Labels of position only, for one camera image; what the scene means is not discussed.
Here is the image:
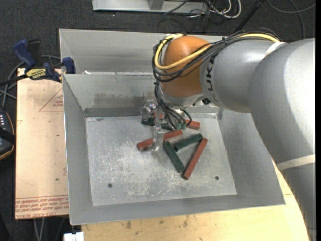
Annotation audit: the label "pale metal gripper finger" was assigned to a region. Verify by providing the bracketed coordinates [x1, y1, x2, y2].
[150, 125, 166, 153]
[141, 100, 157, 125]

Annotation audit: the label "dark green flat block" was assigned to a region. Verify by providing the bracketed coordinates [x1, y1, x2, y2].
[140, 118, 174, 131]
[163, 141, 186, 174]
[173, 133, 204, 152]

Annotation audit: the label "grey metal bin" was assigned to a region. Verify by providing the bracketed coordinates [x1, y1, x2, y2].
[59, 28, 286, 226]

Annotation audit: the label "brown cardboard board red print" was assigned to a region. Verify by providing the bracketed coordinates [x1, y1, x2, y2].
[15, 68, 70, 220]

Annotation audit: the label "red-brown flat block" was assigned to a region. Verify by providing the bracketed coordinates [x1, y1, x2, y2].
[136, 129, 184, 152]
[181, 137, 209, 181]
[184, 119, 201, 131]

